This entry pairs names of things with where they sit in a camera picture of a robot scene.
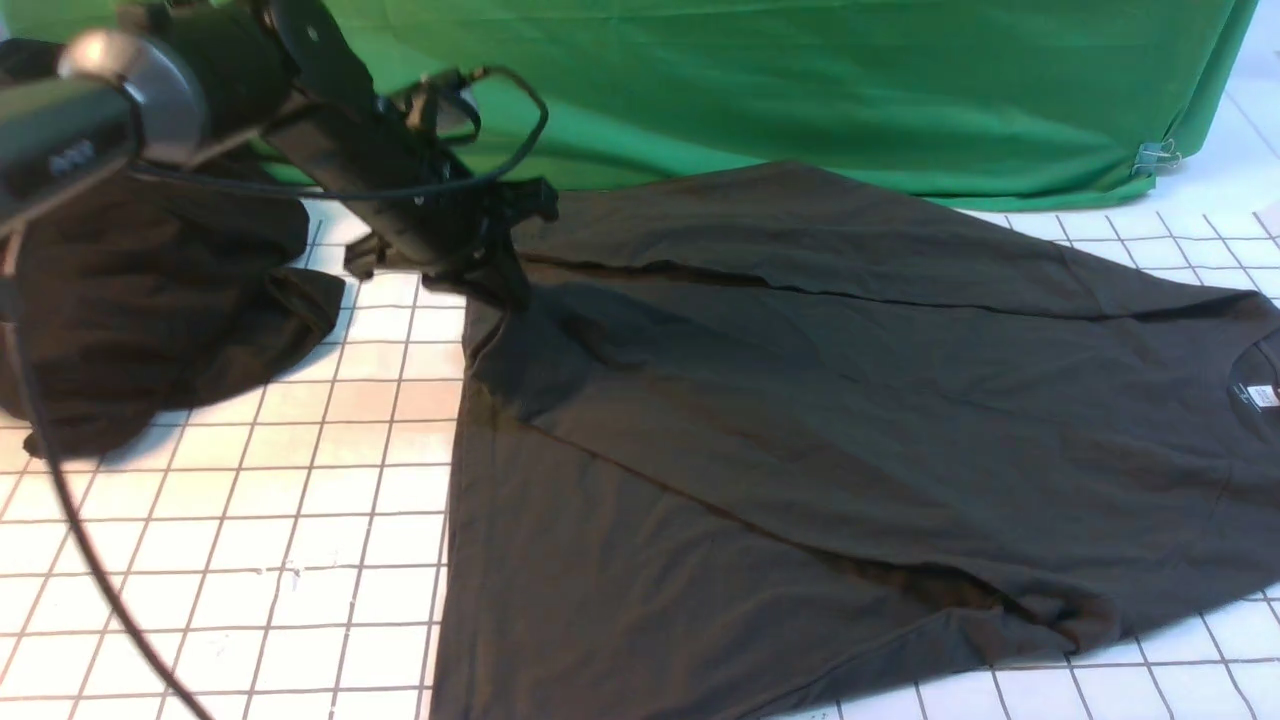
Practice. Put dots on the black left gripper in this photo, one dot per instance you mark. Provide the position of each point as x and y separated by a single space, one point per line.
398 184

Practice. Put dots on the gray long-sleeve top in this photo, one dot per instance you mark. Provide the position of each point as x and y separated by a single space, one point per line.
771 437

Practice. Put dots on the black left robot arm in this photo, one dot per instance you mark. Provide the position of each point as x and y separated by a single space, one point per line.
267 99

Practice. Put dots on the white grid-pattern table mat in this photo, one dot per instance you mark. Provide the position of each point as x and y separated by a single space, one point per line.
285 551

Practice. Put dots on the black crumpled garment pile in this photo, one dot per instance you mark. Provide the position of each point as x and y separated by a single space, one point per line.
143 297

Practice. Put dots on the green backdrop cloth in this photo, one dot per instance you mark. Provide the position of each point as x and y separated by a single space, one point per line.
983 105

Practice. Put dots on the silver binder clip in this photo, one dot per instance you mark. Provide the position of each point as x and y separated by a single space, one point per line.
1153 157

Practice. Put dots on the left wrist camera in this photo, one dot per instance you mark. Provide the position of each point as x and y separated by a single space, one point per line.
440 107

